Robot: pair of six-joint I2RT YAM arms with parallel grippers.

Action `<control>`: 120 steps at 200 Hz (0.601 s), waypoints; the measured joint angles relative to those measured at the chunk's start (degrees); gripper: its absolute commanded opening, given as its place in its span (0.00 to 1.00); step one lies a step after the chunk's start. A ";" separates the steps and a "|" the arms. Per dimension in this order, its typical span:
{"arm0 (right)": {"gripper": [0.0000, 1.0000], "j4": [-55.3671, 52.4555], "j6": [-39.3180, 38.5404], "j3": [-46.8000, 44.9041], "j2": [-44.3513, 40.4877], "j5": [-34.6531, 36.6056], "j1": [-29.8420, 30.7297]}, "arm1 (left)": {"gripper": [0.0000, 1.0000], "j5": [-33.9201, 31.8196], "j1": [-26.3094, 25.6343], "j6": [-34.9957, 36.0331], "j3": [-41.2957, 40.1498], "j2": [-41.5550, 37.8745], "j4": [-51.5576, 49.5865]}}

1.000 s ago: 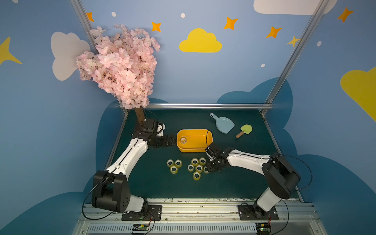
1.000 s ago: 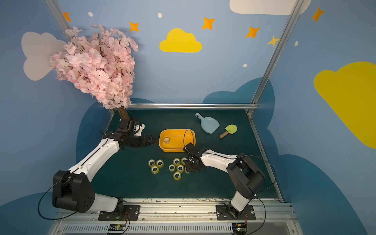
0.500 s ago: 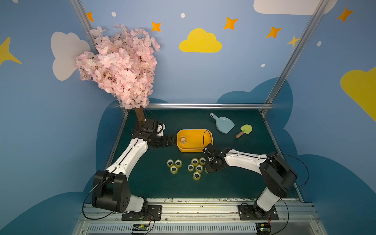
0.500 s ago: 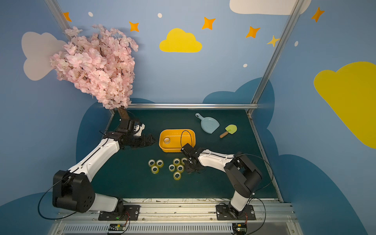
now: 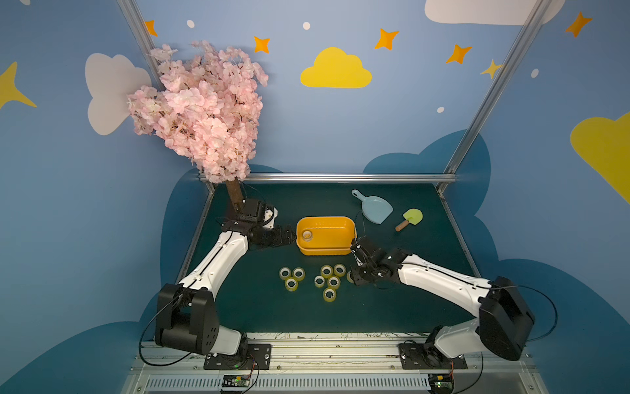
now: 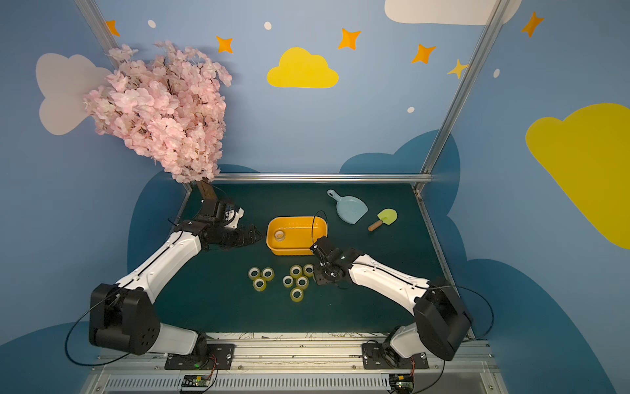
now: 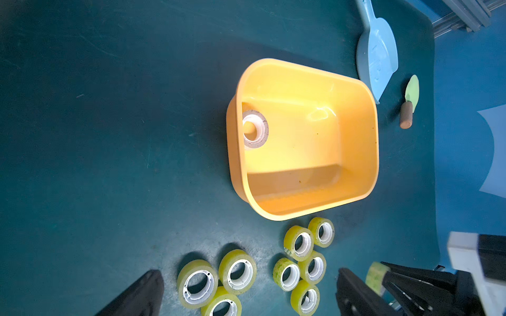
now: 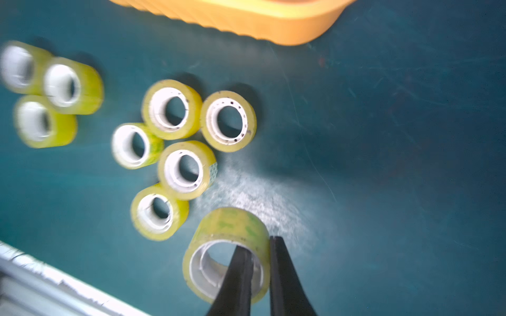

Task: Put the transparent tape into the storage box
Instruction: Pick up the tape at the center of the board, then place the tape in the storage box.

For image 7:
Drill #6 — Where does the tape roll left cluster front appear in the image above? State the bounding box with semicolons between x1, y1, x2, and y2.
200;286;242;316

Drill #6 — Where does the transparent tape roll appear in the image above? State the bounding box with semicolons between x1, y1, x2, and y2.
242;110;269;150

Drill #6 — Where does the yellow plastic storage box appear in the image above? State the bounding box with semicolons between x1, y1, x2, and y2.
226;59;380;221

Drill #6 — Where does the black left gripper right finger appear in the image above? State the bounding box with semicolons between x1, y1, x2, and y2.
335;268;395;315

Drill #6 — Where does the green spatula wooden handle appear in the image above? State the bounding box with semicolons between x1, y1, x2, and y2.
399;75;420;129

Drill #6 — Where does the tape roll left cluster back-left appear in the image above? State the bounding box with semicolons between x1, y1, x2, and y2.
218;250;257;295

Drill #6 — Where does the tape roll left cluster back-right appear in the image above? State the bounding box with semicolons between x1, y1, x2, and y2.
177;259;219;309

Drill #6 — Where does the aluminium back horizontal bar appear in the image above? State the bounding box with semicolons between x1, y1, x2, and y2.
432;0;505;38

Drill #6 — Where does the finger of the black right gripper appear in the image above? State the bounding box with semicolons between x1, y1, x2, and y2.
382;261;457;312

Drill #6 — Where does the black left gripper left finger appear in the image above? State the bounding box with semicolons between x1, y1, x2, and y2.
96;269;164;316

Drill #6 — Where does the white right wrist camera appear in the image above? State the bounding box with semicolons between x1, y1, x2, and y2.
447;232;505;315

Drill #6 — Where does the light blue plastic dustpan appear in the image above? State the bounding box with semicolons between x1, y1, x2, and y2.
356;0;399;104

